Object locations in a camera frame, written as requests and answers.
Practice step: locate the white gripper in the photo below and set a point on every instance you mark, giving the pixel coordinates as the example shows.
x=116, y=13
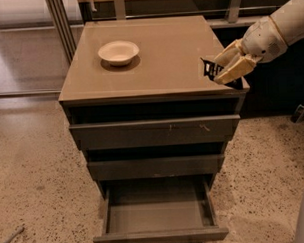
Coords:
x=264, y=40

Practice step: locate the black rxbar chocolate wrapper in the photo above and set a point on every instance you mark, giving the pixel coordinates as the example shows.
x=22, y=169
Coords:
x=211, y=70

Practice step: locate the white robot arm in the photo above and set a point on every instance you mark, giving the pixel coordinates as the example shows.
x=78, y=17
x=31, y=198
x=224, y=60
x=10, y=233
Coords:
x=290, y=22

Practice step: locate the grey top drawer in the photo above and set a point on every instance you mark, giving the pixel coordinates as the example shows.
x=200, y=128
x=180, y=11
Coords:
x=154, y=133

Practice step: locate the grey drawer cabinet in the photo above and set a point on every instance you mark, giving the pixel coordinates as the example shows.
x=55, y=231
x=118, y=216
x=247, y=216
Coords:
x=165, y=81

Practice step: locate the grey middle drawer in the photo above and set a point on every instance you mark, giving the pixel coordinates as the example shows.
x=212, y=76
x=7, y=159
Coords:
x=155, y=167

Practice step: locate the grey open bottom drawer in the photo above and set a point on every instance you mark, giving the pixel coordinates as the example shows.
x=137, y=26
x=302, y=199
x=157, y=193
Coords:
x=160, y=210

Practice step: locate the small dark floor object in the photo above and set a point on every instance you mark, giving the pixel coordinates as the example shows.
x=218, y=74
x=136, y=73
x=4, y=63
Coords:
x=298, y=114

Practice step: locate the white ceramic bowl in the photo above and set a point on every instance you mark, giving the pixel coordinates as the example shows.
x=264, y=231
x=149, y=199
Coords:
x=118, y=53

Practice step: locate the grey metal floor bar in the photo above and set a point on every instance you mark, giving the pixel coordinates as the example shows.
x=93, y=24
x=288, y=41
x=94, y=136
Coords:
x=14, y=234

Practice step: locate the metal shelf frame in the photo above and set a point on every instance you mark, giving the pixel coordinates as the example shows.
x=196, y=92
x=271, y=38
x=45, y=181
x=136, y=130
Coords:
x=183, y=21

